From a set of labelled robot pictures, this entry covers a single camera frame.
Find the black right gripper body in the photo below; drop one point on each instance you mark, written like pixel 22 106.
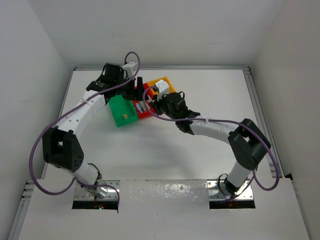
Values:
pixel 161 107

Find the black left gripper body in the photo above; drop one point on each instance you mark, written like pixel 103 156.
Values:
pixel 132 89

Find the green marker pen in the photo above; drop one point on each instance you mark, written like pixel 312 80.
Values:
pixel 142 105

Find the blue marker pen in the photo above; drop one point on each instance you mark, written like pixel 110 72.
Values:
pixel 139 109

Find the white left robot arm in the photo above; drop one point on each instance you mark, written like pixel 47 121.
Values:
pixel 60 143

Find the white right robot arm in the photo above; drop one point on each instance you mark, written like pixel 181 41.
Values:
pixel 248 144

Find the yellow plastic bin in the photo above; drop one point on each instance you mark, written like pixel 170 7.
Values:
pixel 151 83

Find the red plastic bin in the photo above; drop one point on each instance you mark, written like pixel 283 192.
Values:
pixel 145 114

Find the green plastic bin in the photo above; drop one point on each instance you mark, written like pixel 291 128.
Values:
pixel 119 107

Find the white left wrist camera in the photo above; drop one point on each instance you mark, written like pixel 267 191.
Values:
pixel 130 69

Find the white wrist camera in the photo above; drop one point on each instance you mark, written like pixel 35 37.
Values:
pixel 130 69
pixel 162 88

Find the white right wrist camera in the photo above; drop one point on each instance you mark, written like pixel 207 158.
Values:
pixel 162 88

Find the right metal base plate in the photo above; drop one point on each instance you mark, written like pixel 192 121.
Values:
pixel 217 191

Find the metal base plate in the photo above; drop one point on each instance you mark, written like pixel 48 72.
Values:
pixel 217 191
pixel 83 193

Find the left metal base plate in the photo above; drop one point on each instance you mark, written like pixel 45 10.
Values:
pixel 83 193

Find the aluminium frame rail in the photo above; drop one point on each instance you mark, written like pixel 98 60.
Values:
pixel 260 115

